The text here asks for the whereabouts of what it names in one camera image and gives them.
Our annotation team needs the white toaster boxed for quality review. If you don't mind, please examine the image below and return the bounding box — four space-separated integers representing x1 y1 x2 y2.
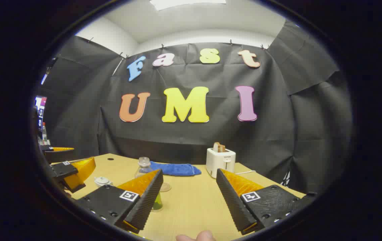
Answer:
206 148 236 178

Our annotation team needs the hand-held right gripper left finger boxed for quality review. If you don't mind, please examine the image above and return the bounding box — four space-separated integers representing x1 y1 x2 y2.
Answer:
76 169 164 234

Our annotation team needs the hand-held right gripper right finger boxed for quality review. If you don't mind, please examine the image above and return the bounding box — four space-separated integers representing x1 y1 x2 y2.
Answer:
216 168 318 235

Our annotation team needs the clear green label water bottle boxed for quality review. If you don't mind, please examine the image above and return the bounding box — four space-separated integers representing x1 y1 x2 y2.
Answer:
135 157 163 212

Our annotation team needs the computer monitor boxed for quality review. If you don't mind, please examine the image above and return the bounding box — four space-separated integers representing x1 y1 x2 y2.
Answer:
35 96 47 131

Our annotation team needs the blue towel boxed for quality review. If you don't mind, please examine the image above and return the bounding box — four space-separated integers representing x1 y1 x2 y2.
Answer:
150 161 202 176

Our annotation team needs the black backdrop cloth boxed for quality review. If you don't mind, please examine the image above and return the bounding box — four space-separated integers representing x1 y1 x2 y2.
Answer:
39 20 354 194

